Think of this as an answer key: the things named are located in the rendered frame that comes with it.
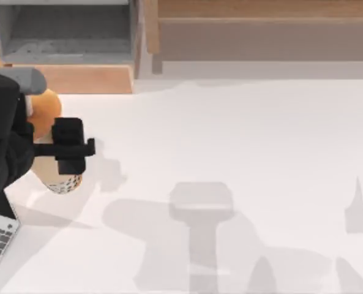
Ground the beige cup with orange lid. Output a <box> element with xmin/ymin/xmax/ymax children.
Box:
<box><xmin>26</xmin><ymin>88</ymin><xmax>84</xmax><ymax>195</ymax></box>

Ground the grey pierced drawer inside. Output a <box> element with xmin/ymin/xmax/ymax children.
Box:
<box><xmin>0</xmin><ymin>0</ymin><xmax>146</xmax><ymax>66</ymax></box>

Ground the pale grey rounded box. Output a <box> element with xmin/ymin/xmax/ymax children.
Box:
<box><xmin>10</xmin><ymin>67</ymin><xmax>48</xmax><ymax>96</ymax></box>

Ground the pale wooden drawer front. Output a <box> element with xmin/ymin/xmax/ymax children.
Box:
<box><xmin>3</xmin><ymin>64</ymin><xmax>135</xmax><ymax>94</ymax></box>

